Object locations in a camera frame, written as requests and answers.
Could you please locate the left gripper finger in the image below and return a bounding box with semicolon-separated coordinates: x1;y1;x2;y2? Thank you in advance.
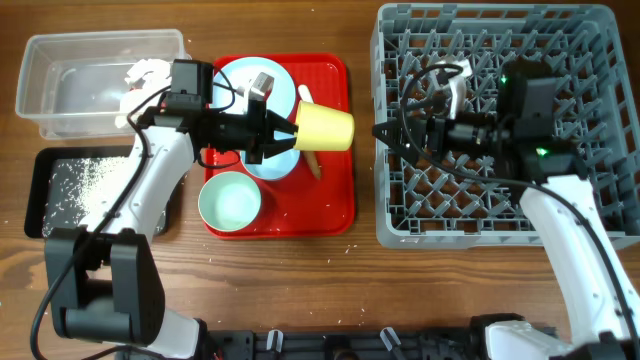
265;110;298;135
263;137;296;159

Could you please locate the light blue rice bowl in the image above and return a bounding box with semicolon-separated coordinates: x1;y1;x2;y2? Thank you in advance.
241;149;300;181

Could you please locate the white plastic spoon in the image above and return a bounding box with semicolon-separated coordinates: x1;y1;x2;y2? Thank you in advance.
298;84;314;103

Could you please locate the yellow plastic cup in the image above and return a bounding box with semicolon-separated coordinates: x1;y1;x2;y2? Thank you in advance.
294;101;355;152

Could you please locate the light green bowl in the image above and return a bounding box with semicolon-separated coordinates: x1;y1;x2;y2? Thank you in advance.
198;171;262;232

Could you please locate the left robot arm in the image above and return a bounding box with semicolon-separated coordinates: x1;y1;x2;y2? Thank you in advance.
30;59;300;359

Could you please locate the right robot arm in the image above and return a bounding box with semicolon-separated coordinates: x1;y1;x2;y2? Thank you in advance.
372;59;639;359

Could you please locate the grey dishwasher rack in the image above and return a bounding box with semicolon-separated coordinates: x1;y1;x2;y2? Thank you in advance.
370;3;639;249

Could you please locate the large light blue plate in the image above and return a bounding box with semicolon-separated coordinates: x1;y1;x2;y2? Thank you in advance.
212;57;297;118

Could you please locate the red serving tray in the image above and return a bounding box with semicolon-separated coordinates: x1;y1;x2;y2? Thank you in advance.
205;53;355;240

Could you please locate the clear plastic bin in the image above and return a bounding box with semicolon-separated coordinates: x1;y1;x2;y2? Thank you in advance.
15;29;189;140

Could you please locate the black plastic tray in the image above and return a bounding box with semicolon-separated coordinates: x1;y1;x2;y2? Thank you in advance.
23;144;174;240

